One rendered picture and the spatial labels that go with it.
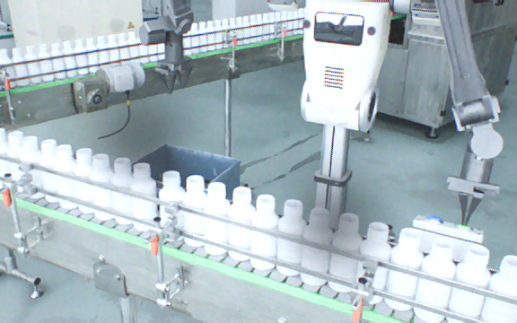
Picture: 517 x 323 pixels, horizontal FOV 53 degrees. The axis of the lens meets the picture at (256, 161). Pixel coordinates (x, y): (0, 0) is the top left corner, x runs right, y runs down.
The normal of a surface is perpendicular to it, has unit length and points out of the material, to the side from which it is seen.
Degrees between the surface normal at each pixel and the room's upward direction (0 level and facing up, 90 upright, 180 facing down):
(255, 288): 90
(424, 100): 88
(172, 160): 90
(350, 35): 90
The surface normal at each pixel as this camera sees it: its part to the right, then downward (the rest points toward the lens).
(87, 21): 0.72, 0.30
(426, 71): -0.69, 0.29
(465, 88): -0.15, 0.54
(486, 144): -0.33, 0.05
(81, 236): -0.44, 0.37
